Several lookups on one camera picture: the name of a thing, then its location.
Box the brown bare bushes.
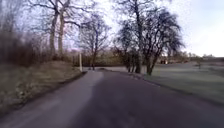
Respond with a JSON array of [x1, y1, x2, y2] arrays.
[[0, 29, 74, 68]]

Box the leaf-strewn grass verge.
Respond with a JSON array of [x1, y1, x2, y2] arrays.
[[0, 60, 88, 116]]

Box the dark grey asphalt path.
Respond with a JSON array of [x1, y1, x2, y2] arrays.
[[0, 68, 224, 128]]

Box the pale frosted grass field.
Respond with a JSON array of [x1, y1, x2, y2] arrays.
[[106, 61, 224, 106]]

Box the slender bare tree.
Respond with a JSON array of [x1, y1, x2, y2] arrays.
[[77, 14, 113, 71]]

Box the distant hedge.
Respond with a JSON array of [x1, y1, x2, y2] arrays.
[[83, 49, 124, 67]]

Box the tall bare tree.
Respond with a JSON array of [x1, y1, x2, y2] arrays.
[[113, 0, 161, 74]]

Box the twin-trunk bare tree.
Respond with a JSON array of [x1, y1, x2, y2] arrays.
[[24, 0, 98, 61]]

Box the pale pole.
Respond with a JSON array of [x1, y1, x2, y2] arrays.
[[78, 51, 83, 73]]

